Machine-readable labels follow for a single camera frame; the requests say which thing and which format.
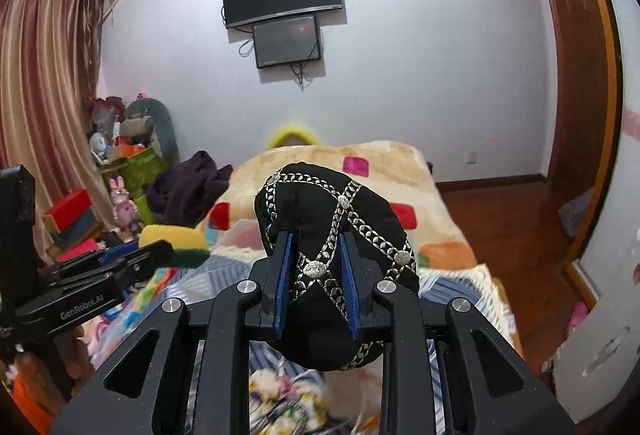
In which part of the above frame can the yellow green sponge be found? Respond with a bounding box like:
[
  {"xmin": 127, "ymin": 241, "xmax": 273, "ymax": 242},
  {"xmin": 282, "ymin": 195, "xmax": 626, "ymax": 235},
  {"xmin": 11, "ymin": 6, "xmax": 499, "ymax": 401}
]
[{"xmin": 138, "ymin": 225, "xmax": 210, "ymax": 269}]

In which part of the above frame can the floral fabric scrunchie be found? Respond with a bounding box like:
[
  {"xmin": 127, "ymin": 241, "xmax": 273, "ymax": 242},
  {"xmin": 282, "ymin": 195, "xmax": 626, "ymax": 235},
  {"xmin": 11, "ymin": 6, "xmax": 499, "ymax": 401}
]
[{"xmin": 248, "ymin": 369, "xmax": 329, "ymax": 434}]

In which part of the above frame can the person's left hand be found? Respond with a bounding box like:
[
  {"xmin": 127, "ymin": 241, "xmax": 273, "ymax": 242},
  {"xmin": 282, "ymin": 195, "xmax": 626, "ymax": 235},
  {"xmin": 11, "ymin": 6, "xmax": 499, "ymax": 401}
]
[{"xmin": 29, "ymin": 323, "xmax": 97, "ymax": 385}]

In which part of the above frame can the red flat box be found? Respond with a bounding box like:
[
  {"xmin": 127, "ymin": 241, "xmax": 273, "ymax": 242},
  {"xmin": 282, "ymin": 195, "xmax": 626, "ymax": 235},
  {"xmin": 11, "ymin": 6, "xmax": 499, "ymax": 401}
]
[{"xmin": 42, "ymin": 189, "xmax": 92, "ymax": 233}]

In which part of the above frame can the pink bunny doll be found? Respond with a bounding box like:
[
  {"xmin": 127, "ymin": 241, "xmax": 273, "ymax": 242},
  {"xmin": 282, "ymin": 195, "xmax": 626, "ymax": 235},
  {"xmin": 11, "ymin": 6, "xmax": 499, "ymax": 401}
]
[{"xmin": 110, "ymin": 175, "xmax": 142, "ymax": 236}]

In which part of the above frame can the dark purple clothing pile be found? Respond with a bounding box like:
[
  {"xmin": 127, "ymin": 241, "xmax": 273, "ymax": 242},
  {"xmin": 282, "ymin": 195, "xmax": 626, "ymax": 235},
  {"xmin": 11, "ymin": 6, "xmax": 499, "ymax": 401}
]
[{"xmin": 145, "ymin": 150, "xmax": 233, "ymax": 228}]

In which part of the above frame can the white cardboard box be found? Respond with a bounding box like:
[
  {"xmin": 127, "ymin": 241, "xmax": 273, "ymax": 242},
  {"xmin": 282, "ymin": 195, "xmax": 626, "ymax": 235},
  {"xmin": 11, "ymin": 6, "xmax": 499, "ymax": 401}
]
[{"xmin": 541, "ymin": 223, "xmax": 640, "ymax": 424}]

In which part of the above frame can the green cardboard box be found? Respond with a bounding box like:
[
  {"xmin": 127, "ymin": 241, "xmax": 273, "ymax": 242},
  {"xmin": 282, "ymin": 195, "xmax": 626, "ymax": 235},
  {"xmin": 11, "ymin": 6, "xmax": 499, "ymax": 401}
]
[{"xmin": 99, "ymin": 148, "xmax": 167, "ymax": 225}]

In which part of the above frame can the blue white patterned cloth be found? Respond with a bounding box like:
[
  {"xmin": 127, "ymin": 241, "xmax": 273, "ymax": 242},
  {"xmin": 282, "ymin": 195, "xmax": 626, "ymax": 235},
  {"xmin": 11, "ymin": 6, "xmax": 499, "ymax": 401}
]
[{"xmin": 89, "ymin": 254, "xmax": 519, "ymax": 435}]

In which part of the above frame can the grey plush toy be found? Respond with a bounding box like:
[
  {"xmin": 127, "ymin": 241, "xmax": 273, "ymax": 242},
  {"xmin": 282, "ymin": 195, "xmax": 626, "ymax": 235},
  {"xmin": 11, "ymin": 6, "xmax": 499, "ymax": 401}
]
[{"xmin": 119, "ymin": 98, "xmax": 179, "ymax": 164}]

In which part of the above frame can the red striped curtain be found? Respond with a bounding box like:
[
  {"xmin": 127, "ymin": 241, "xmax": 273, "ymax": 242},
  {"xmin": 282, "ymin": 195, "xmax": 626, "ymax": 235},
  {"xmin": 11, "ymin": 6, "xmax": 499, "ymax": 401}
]
[{"xmin": 0, "ymin": 0, "xmax": 114, "ymax": 261}]

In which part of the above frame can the small wall monitor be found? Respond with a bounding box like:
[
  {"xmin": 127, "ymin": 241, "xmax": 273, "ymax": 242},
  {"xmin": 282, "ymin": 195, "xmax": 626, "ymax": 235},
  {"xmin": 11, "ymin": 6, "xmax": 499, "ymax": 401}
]
[{"xmin": 252, "ymin": 15, "xmax": 322, "ymax": 69}]

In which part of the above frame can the brown wooden door frame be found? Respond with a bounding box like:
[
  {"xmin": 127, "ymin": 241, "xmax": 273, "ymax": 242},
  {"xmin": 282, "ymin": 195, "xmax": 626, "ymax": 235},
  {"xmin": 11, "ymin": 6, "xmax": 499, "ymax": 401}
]
[{"xmin": 548, "ymin": 0, "xmax": 622, "ymax": 307}]

